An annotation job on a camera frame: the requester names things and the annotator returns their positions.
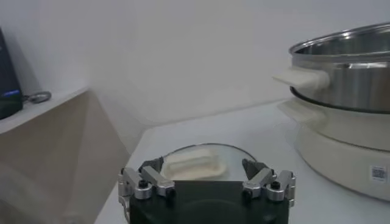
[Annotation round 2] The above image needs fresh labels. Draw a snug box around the QR code sticker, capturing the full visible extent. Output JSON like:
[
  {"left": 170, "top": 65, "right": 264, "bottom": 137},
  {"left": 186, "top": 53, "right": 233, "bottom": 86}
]
[{"left": 370, "top": 165, "right": 388, "bottom": 183}]

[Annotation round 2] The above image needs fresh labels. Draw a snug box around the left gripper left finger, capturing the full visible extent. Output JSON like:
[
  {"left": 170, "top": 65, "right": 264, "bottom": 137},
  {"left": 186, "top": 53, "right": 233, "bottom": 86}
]
[{"left": 118, "top": 156, "right": 177, "bottom": 201}]

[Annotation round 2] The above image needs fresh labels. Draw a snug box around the round grey disc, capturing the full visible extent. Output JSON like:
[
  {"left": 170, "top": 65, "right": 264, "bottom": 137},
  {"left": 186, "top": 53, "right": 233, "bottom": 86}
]
[{"left": 27, "top": 91, "right": 52, "bottom": 104}]

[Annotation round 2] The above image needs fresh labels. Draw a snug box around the glass pot lid cream handle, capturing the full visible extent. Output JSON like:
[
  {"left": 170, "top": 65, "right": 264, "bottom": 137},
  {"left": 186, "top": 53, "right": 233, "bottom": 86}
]
[{"left": 160, "top": 142, "right": 258, "bottom": 183}]

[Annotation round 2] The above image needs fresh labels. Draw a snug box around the stainless steel steamer pot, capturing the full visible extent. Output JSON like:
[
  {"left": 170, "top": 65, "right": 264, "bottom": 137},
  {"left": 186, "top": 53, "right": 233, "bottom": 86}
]
[{"left": 272, "top": 23, "right": 390, "bottom": 114}]

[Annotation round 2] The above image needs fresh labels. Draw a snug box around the cream electric cooker base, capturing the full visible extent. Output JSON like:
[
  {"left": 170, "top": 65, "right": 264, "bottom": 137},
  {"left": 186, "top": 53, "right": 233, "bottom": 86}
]
[{"left": 278, "top": 97, "right": 390, "bottom": 201}]

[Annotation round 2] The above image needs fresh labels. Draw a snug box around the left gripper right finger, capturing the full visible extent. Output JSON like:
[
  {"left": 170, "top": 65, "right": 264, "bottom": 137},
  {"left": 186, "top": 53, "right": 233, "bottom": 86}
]
[{"left": 241, "top": 158, "right": 297, "bottom": 208}]

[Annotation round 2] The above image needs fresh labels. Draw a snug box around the black laptop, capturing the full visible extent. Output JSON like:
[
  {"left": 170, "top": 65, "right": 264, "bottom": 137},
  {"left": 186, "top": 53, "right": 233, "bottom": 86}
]
[{"left": 0, "top": 27, "right": 24, "bottom": 120}]

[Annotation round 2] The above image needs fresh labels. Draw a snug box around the white side table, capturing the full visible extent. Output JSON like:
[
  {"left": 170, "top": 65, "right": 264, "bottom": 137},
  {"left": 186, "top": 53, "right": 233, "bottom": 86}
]
[{"left": 0, "top": 86, "right": 89, "bottom": 135}]

